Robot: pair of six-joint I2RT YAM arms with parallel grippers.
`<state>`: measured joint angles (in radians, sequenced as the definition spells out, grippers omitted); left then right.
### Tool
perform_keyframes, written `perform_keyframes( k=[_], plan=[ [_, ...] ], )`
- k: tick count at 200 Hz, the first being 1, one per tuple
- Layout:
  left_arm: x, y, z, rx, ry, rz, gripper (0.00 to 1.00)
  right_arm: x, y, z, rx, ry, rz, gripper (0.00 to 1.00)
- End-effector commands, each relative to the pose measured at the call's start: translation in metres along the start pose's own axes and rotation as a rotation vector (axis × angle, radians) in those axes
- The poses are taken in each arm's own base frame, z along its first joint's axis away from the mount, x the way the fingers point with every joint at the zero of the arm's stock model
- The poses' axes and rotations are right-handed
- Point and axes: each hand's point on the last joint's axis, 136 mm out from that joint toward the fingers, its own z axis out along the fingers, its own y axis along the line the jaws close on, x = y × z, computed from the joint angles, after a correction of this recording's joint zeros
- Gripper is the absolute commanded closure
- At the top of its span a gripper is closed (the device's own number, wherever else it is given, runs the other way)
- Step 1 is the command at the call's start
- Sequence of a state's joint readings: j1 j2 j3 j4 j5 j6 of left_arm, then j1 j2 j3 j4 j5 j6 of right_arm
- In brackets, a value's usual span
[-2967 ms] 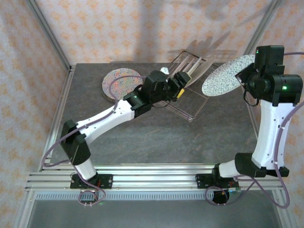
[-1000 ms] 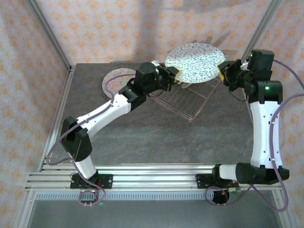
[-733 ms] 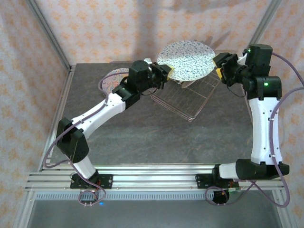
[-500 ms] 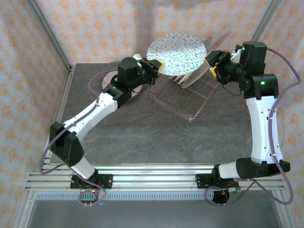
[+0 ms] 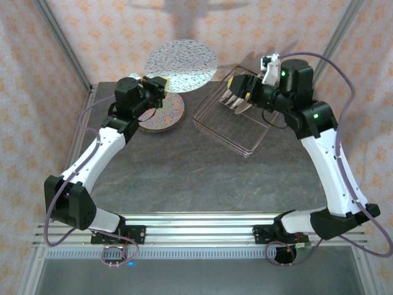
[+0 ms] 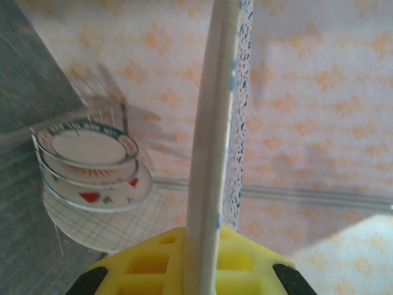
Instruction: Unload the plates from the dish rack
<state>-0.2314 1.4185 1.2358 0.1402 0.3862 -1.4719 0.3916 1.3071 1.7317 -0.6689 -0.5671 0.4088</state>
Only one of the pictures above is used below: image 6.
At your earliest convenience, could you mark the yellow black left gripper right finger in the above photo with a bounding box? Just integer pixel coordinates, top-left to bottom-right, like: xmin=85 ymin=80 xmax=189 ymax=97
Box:
xmin=214 ymin=223 xmax=320 ymax=295

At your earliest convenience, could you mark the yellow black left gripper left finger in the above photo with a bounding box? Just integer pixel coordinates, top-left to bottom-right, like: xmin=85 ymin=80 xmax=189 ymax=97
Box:
xmin=66 ymin=226 xmax=190 ymax=295

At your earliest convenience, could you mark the white watermelon print plate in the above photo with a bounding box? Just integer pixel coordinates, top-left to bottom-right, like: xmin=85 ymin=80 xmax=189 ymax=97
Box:
xmin=41 ymin=159 xmax=154 ymax=214

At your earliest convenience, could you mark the glass plate red sunburst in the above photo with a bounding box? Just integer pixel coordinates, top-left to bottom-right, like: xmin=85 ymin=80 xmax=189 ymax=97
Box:
xmin=37 ymin=146 xmax=139 ymax=189

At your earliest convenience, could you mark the large blue speckled plate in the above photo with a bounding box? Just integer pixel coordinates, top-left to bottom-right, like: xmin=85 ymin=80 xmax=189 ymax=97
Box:
xmin=182 ymin=0 xmax=255 ymax=295

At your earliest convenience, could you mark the glass plate dark green rim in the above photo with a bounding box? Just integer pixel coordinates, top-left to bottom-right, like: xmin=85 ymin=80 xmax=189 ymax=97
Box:
xmin=36 ymin=118 xmax=140 ymax=169

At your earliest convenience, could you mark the aluminium frame post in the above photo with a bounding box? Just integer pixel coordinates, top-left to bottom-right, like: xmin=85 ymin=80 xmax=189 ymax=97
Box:
xmin=152 ymin=176 xmax=393 ymax=215

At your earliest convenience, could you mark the wire dish rack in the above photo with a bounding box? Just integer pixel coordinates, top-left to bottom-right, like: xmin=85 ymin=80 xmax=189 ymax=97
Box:
xmin=30 ymin=101 xmax=130 ymax=256

